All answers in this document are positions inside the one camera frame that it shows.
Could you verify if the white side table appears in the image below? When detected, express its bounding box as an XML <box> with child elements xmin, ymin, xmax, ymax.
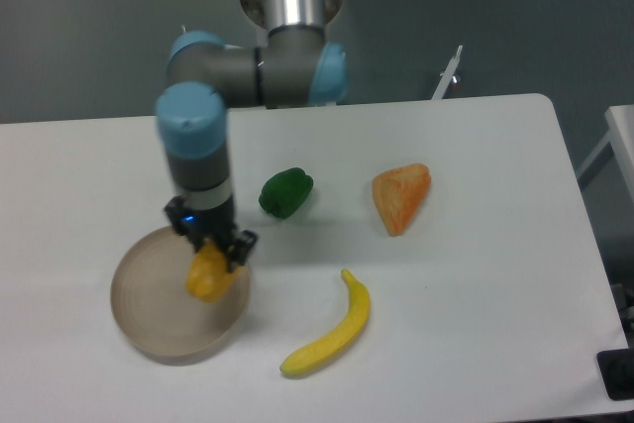
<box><xmin>576</xmin><ymin>105</ymin><xmax>633</xmax><ymax>194</ymax></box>

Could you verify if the green bell pepper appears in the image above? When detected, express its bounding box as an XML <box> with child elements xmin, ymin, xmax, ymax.
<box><xmin>259</xmin><ymin>167</ymin><xmax>314</xmax><ymax>220</ymax></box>

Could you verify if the orange toast sandwich triangle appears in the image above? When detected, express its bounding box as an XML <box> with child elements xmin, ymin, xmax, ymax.
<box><xmin>371</xmin><ymin>163</ymin><xmax>432</xmax><ymax>237</ymax></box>

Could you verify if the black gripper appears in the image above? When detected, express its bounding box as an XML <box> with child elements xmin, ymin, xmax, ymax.
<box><xmin>163</xmin><ymin>196</ymin><xmax>259</xmax><ymax>272</ymax></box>

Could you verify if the beige round plate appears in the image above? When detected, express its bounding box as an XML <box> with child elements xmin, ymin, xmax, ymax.
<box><xmin>110</xmin><ymin>227</ymin><xmax>251</xmax><ymax>366</ymax></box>

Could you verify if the black box at right edge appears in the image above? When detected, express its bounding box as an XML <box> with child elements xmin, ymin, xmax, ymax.
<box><xmin>596</xmin><ymin>349</ymin><xmax>634</xmax><ymax>401</ymax></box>

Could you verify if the yellow banana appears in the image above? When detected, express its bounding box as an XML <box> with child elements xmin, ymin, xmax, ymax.
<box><xmin>279</xmin><ymin>268</ymin><xmax>371</xmax><ymax>378</ymax></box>

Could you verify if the yellow bell pepper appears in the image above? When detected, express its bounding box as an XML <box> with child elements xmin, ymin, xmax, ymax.
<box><xmin>185</xmin><ymin>243</ymin><xmax>242</xmax><ymax>303</ymax></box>

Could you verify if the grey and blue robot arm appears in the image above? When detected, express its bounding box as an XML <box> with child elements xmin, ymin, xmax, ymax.
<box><xmin>155</xmin><ymin>0</ymin><xmax>348</xmax><ymax>271</ymax></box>

